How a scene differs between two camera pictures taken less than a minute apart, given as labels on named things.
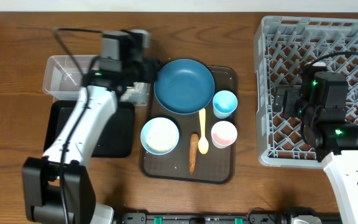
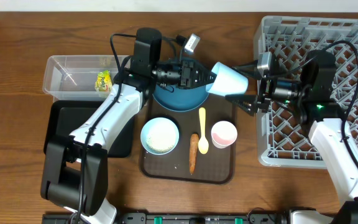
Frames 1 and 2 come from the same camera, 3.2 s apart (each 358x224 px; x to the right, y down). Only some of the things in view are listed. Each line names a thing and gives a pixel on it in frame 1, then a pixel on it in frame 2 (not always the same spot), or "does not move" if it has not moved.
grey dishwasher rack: x=283 y=46 does not move
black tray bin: x=117 y=140 does not move
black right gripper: x=291 y=95 → x=265 y=92
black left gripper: x=154 y=65 → x=192 y=66
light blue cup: x=224 y=102 → x=227 y=81
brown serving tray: x=217 y=165 does not move
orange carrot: x=193 y=146 does not move
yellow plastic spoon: x=203 y=144 does not move
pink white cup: x=224 y=134 does not move
